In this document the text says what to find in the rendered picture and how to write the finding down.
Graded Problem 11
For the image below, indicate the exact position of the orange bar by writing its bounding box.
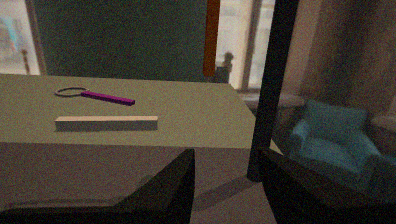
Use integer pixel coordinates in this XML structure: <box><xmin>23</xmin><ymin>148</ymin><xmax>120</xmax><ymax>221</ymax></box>
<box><xmin>203</xmin><ymin>0</ymin><xmax>221</xmax><ymax>77</ymax></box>

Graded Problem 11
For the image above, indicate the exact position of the bent wire on two black posts with grey base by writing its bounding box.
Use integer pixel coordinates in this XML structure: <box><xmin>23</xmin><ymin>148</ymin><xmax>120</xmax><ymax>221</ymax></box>
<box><xmin>0</xmin><ymin>0</ymin><xmax>299</xmax><ymax>224</ymax></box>

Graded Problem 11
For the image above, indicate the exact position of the beige rectangular bar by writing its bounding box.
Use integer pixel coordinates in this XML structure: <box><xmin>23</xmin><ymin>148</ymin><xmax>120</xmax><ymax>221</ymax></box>
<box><xmin>55</xmin><ymin>116</ymin><xmax>158</xmax><ymax>132</ymax></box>

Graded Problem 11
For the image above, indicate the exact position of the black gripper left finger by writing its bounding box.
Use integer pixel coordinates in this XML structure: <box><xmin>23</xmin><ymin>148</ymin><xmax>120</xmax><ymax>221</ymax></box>
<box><xmin>0</xmin><ymin>149</ymin><xmax>195</xmax><ymax>224</ymax></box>

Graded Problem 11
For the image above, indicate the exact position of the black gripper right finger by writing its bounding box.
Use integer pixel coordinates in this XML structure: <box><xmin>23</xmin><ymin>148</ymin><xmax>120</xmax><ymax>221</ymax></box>
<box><xmin>257</xmin><ymin>147</ymin><xmax>396</xmax><ymax>224</ymax></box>

